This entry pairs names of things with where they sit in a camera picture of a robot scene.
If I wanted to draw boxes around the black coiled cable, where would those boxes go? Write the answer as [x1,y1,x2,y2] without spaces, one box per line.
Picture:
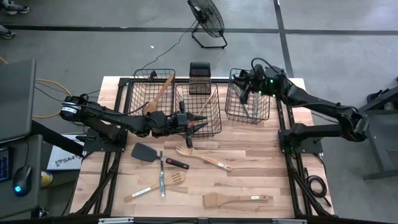
[303,166,333,208]

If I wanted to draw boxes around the black spatula with red button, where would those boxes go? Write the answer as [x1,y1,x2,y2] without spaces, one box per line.
[130,142,190,170]

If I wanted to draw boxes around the silver metal bracket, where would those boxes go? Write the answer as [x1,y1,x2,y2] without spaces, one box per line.
[98,217,134,224]
[272,219,308,224]

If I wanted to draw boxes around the grey flat panel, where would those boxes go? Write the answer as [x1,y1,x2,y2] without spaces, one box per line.
[0,59,37,144]

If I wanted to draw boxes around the black keyboard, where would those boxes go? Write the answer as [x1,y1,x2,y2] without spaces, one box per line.
[0,146,13,184]

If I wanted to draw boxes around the black computer mouse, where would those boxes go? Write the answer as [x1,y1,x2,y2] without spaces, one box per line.
[12,166,33,197]

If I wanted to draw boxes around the person's shoe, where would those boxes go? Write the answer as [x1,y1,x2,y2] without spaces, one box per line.
[2,0,31,16]
[0,24,16,40]

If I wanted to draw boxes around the grey metal stand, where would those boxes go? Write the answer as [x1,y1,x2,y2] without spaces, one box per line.
[362,77,398,182]

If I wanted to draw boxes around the yellow round object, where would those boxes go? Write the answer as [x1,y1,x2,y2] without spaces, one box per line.
[40,170,53,187]

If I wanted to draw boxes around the black floor fan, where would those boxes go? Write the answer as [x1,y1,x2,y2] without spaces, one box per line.
[187,0,228,50]

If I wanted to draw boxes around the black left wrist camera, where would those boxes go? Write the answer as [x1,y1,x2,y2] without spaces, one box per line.
[175,112,188,126]

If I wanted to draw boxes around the black table frame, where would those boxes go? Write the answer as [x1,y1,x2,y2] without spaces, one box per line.
[70,76,336,218]

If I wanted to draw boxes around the wooden turner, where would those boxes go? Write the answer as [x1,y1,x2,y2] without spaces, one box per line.
[202,192,271,208]

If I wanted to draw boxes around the dark grey desk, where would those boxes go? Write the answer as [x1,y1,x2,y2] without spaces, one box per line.
[0,134,44,220]

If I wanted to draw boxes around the white paper sign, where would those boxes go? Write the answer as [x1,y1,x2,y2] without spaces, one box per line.
[46,133,85,171]

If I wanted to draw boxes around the wooden slotted spoon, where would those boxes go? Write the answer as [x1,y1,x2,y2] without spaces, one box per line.
[124,170,187,203]

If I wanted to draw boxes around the black box grater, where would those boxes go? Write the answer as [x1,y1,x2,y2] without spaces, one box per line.
[188,61,212,96]

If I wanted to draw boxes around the yellow cable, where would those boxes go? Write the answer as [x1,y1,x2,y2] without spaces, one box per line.
[0,57,73,119]

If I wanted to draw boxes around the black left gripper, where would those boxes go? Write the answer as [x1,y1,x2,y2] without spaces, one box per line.
[152,101,209,149]

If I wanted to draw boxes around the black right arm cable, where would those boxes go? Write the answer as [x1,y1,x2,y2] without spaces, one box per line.
[251,57,280,74]

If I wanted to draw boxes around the black fan power cable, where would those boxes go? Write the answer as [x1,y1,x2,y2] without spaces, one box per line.
[136,20,200,73]

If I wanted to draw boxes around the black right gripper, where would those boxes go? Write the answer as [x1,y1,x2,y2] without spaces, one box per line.
[232,63,285,105]

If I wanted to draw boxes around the black metal beam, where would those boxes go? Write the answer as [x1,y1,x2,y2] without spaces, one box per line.
[30,119,86,157]

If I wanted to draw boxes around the black wire basket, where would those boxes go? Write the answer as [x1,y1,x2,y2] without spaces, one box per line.
[224,67,271,125]
[174,82,223,138]
[128,68,177,118]

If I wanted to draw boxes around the wooden spork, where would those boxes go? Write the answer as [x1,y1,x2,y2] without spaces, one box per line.
[175,144,233,172]

